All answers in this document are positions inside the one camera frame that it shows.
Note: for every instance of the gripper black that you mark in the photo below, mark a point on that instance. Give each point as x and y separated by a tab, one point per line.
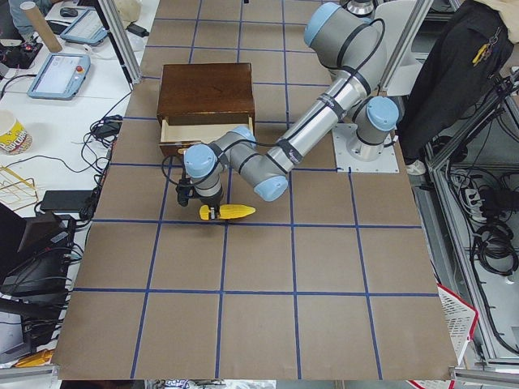
211	201

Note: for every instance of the yellow corn cob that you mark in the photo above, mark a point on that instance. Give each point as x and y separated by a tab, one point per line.
228	211

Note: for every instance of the wooden drawer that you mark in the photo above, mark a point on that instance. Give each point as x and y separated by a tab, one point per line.
176	139

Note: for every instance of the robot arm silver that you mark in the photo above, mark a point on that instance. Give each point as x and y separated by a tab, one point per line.
356	52

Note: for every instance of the dark wooden cabinet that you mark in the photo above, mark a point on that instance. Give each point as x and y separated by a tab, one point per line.
209	93

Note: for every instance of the black power adapter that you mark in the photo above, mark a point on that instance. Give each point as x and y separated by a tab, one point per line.
137	30

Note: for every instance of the teach pendant blue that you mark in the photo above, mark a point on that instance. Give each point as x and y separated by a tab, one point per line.
86	29
60	77

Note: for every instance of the popcorn paper cup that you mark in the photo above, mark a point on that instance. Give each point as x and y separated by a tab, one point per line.
14	138

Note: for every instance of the beige cap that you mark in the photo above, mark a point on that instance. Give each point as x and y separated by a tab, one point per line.
128	10

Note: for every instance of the cardboard tube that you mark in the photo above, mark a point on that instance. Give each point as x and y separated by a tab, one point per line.
31	19

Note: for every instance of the person in black clothes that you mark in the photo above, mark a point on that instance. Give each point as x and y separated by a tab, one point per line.
474	45

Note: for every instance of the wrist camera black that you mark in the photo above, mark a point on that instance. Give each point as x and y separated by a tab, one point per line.
184	189

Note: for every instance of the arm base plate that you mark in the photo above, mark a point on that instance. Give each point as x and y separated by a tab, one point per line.
354	156

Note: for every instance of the aluminium frame post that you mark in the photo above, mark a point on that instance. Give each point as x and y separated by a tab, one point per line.
110	19

